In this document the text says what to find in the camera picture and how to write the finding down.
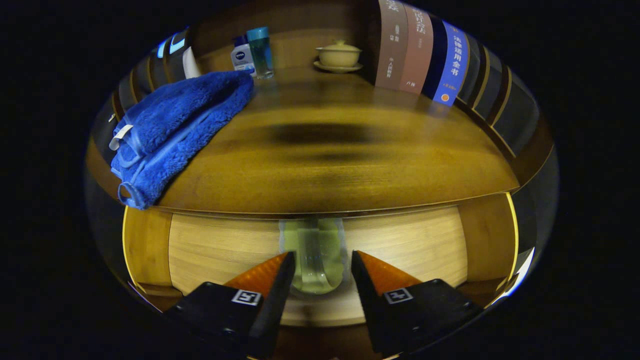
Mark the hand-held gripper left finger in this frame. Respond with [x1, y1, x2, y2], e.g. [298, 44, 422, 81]
[162, 251, 296, 360]

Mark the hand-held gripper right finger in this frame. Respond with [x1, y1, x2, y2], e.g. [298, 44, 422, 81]
[351, 250, 483, 358]

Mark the yellow-green brush with white base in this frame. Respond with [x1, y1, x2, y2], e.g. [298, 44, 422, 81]
[278, 217, 347, 295]

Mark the wooden drawer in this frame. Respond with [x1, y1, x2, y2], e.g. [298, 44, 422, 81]
[122, 192, 521, 360]

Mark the wooden countertop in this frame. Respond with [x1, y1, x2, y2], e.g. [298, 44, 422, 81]
[85, 67, 521, 215]

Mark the wooden cabinet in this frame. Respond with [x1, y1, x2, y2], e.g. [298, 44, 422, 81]
[86, 0, 557, 311]

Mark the blue towel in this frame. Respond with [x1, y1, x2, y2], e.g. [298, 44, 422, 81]
[109, 70, 255, 211]

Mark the white bottle with blue cap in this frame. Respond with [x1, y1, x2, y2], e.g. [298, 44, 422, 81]
[230, 35, 257, 77]

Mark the beige lidded teacup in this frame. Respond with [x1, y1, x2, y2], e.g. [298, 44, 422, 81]
[313, 40, 363, 74]

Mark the teal bottle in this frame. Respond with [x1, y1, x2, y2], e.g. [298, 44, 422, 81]
[246, 26, 275, 80]

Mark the blue book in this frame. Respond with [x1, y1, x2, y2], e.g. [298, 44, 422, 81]
[421, 17, 471, 107]

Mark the light brown book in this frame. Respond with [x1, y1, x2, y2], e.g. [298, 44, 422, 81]
[399, 4, 435, 95]

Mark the white paper sheet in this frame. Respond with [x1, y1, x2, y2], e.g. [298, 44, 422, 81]
[181, 46, 202, 80]

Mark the dark brown book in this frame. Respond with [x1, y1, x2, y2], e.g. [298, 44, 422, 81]
[375, 0, 409, 91]

